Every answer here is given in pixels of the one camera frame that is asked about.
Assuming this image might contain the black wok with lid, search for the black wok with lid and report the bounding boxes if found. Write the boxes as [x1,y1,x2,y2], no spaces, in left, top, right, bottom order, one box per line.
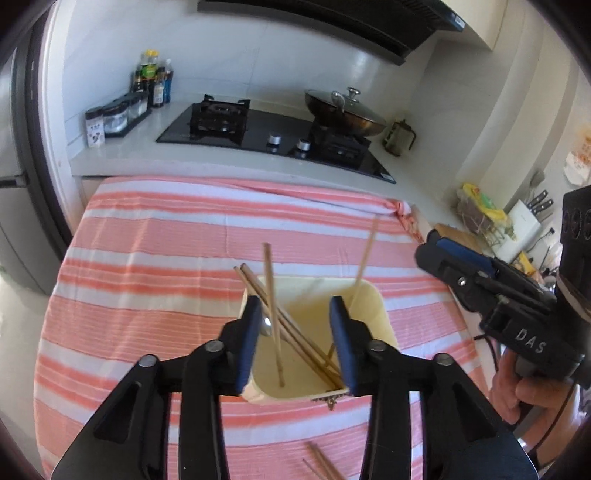
[304,87,387,137]

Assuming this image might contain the black gas stove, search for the black gas stove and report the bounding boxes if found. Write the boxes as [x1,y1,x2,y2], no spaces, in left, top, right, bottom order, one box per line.
[156,95,396,184]

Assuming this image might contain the white ribbed utensil box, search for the white ribbed utensil box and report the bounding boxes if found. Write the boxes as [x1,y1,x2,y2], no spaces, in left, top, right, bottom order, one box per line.
[242,276,398,405]

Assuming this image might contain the sauce bottles group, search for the sauce bottles group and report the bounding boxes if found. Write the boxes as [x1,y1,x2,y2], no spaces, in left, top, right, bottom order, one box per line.
[131,49,174,108]

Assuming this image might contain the long steel spoon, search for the long steel spoon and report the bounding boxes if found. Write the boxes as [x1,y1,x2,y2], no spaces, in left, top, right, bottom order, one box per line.
[259,317,273,337]

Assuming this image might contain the spice jar with label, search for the spice jar with label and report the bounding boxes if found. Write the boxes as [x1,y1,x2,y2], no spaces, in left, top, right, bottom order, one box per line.
[84,107,105,148]

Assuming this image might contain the wire rack with bags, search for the wire rack with bags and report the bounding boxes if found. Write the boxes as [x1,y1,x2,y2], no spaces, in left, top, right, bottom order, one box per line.
[456,183,515,246]

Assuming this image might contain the grey refrigerator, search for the grey refrigerator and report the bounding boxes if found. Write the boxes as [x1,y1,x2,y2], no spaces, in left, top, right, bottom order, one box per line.
[0,45,61,296]

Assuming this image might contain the dark glass coffee press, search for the dark glass coffee press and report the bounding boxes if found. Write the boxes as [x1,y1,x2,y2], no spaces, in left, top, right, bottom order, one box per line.
[383,119,417,157]

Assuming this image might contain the person's right hand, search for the person's right hand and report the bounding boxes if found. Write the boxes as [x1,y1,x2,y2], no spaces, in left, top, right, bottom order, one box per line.
[489,347,578,467]

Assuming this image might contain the white knife block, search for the white knife block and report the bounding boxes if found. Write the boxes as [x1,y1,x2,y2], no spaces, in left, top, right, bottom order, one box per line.
[492,190,554,263]

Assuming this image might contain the pink striped tablecloth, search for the pink striped tablecloth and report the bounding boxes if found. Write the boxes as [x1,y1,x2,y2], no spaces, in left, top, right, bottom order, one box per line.
[34,177,490,473]

